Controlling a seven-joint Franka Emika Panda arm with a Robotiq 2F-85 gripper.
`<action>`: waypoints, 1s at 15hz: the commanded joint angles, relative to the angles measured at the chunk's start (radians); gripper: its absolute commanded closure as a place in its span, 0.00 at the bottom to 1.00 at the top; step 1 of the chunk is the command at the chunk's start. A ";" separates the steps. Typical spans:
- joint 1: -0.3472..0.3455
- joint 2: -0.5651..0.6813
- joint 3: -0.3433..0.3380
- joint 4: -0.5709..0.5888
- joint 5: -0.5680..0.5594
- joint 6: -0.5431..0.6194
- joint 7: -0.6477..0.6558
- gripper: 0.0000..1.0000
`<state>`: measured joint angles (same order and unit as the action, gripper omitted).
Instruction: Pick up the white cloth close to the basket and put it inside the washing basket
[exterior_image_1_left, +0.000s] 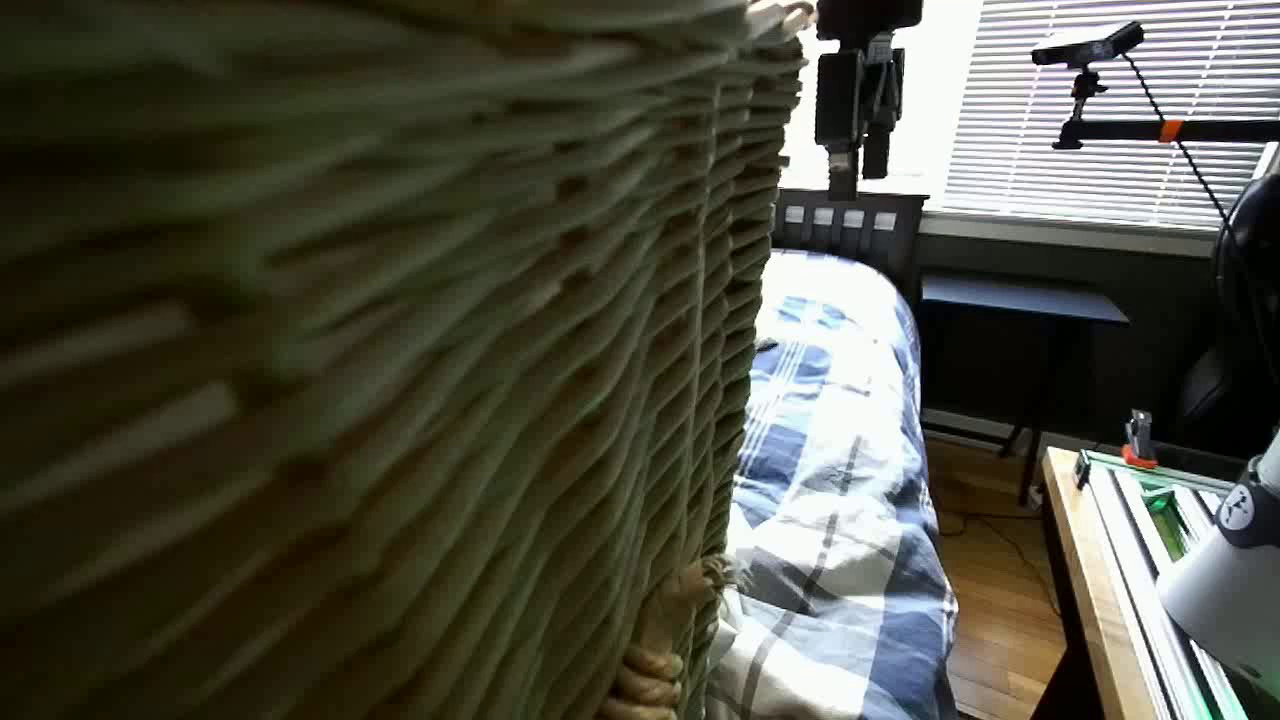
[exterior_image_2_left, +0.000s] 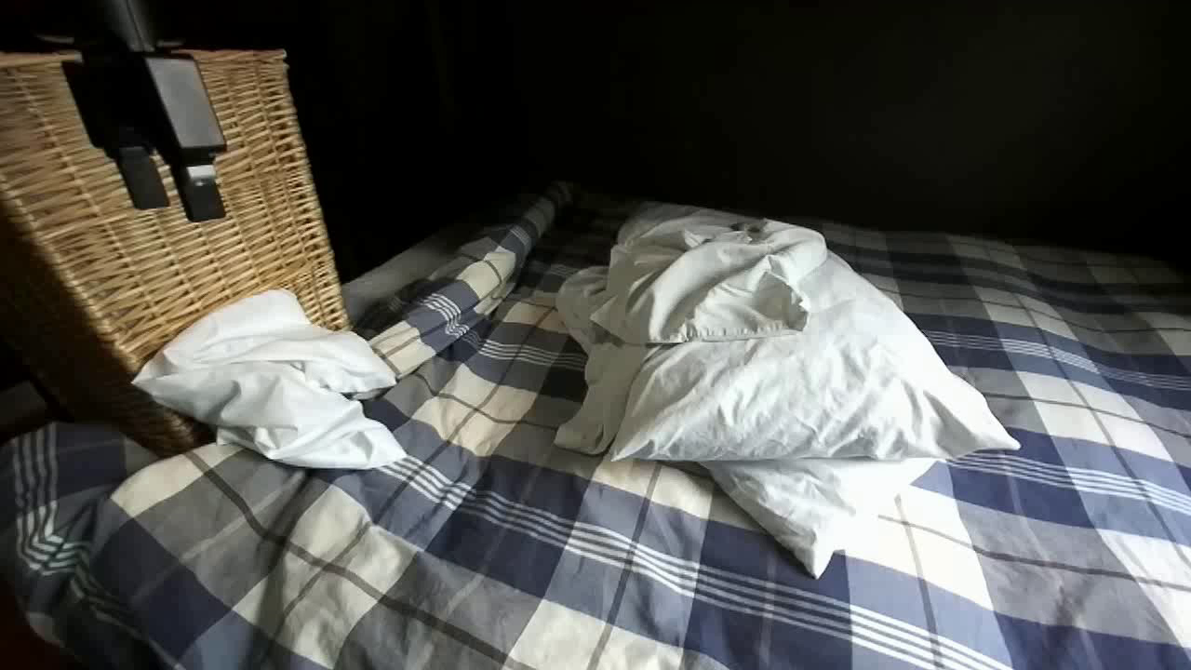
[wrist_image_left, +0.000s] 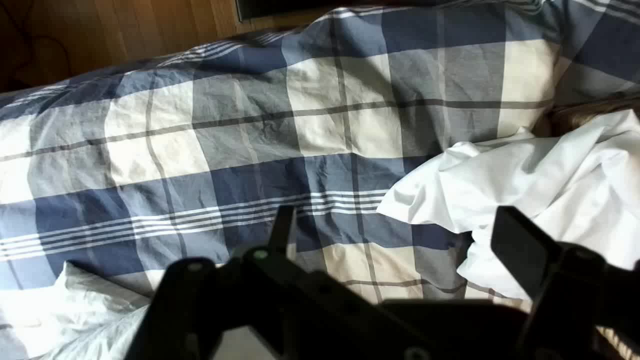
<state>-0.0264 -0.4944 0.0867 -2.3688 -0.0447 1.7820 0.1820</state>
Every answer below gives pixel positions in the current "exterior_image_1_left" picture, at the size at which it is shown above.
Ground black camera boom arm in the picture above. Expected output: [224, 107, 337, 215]
[1051, 67, 1280, 149]

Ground dark wooden bed headboard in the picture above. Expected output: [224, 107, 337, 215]
[776, 187, 924, 301]

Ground black office chair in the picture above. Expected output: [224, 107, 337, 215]
[1178, 175, 1280, 455]

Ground black camera on mount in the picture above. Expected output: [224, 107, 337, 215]
[1033, 21, 1144, 67]

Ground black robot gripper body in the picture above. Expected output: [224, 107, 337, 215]
[818, 0, 924, 196]

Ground small red grey clamp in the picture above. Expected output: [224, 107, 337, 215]
[1122, 409, 1156, 466]

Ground green white board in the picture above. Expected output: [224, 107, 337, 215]
[1081, 451, 1280, 720]

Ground woven wicker washing basket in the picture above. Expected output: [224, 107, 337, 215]
[0, 0, 812, 720]

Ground white window blinds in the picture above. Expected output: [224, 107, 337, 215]
[940, 0, 1280, 233]

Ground light wooden desk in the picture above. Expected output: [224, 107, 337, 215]
[1033, 442, 1171, 720]

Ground dark blue side table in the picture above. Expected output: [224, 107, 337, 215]
[917, 271, 1129, 498]

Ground blue white plaid bedsheet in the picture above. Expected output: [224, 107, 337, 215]
[705, 249, 961, 720]

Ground black camera cable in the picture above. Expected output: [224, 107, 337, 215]
[1122, 53, 1233, 233]

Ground white desk lamp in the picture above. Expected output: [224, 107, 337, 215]
[1156, 433, 1280, 697]

